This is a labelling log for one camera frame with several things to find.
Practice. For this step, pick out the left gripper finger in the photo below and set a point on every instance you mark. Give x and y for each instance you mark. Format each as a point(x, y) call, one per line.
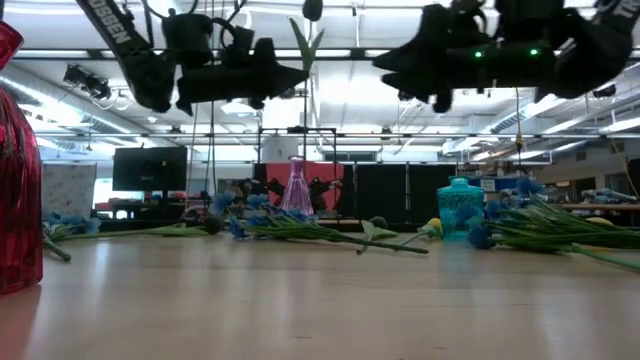
point(290, 74)
point(287, 86)

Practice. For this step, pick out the black ceiling spotlight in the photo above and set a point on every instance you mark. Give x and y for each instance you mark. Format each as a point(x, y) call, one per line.
point(605, 91)

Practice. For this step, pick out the yellow artificial tulip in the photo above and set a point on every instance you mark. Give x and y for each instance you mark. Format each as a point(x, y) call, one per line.
point(599, 220)
point(435, 224)

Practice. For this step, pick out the pink glass vase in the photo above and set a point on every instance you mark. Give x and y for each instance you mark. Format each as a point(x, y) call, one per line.
point(297, 195)

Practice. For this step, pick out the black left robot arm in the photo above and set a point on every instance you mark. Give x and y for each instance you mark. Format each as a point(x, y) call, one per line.
point(145, 75)

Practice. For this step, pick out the distant wooden table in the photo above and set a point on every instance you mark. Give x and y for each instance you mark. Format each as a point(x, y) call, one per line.
point(600, 206)

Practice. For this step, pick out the red partition panel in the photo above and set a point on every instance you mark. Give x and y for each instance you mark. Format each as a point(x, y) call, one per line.
point(325, 172)

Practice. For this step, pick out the thin black overhead beam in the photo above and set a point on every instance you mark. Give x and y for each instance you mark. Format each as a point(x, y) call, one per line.
point(400, 135)

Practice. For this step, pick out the white patterned partition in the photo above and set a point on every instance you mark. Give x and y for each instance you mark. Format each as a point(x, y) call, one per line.
point(67, 190)

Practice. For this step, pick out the teal glass vase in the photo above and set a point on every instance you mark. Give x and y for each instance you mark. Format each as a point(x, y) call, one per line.
point(460, 210)

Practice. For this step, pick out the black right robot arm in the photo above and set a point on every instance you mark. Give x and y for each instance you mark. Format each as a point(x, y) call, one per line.
point(595, 55)

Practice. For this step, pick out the black monitor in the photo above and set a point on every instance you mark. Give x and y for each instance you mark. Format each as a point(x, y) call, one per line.
point(150, 167)

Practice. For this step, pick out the black partition panel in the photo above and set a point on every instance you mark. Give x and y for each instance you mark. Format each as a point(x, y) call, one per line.
point(430, 192)
point(380, 192)

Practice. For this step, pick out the red glass vase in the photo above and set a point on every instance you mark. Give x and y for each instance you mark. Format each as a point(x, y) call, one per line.
point(20, 200)

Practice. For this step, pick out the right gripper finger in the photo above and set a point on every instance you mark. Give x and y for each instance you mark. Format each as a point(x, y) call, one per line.
point(425, 85)
point(425, 47)

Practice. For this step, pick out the black overhead frame beam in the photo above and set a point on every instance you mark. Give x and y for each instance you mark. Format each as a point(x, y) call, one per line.
point(350, 53)

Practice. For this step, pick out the blue storage bin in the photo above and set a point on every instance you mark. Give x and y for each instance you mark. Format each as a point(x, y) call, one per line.
point(505, 180)

